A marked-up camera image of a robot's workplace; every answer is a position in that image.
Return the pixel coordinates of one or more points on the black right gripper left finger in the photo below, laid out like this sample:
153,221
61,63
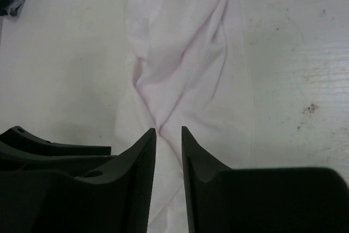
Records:
114,197

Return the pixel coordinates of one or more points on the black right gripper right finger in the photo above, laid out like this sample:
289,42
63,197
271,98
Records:
222,199

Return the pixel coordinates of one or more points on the white tank top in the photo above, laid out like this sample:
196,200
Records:
186,67

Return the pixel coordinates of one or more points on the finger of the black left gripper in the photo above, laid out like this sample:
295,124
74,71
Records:
22,151

